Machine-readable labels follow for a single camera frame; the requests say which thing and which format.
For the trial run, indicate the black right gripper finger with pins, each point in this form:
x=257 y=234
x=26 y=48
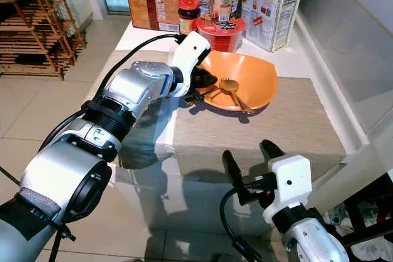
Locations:
x=273 y=150
x=233 y=173

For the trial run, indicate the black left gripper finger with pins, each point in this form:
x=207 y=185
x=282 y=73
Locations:
x=199 y=99
x=213 y=81

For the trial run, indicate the orange plastic plate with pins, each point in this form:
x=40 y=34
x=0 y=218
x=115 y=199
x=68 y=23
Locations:
x=252 y=69

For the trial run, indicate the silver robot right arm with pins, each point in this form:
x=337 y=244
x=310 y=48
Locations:
x=313 y=243

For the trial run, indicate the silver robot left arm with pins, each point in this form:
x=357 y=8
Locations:
x=67 y=176

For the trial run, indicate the metal fork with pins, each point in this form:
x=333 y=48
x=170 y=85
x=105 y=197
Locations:
x=245 y=105

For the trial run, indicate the red instant noodle bowl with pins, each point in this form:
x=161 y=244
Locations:
x=224 y=36

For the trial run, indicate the red lid sauce jar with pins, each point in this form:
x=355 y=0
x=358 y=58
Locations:
x=189 y=19

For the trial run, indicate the white raised counter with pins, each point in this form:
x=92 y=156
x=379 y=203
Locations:
x=350 y=170

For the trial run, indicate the brown food box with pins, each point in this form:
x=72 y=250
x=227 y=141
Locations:
x=150 y=13

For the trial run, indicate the white carton box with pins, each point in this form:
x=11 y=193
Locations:
x=273 y=7

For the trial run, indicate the black laundry basket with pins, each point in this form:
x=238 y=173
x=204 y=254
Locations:
x=362 y=213

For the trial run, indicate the beige crumpled cloth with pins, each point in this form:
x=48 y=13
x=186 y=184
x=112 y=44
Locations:
x=374 y=250

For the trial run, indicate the wooden shelf rack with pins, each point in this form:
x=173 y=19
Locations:
x=37 y=32

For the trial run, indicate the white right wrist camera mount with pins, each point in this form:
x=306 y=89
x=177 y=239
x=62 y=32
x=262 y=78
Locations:
x=288 y=182

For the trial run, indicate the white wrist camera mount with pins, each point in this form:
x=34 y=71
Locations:
x=190 y=50
x=288 y=182

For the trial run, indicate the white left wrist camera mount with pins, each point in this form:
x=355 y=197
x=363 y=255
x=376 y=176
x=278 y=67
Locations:
x=190 y=50

